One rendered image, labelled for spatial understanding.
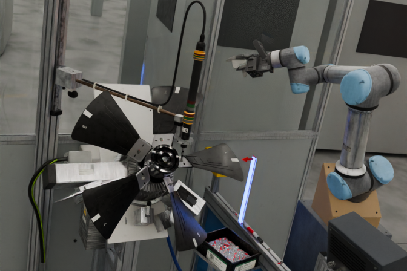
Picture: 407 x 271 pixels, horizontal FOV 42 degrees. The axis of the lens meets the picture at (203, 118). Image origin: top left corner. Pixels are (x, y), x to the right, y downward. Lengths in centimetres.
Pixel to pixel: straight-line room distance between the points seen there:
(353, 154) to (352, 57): 378
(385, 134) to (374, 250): 464
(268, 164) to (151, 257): 91
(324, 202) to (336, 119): 365
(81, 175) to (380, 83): 115
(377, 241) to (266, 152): 160
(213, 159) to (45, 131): 81
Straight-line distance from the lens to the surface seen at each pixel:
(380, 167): 218
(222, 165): 216
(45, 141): 253
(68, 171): 208
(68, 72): 236
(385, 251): 174
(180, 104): 218
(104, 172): 212
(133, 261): 241
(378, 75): 192
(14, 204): 284
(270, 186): 340
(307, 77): 223
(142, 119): 236
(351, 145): 201
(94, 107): 204
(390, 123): 631
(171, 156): 204
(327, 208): 230
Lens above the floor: 205
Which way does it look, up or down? 19 degrees down
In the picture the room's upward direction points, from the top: 10 degrees clockwise
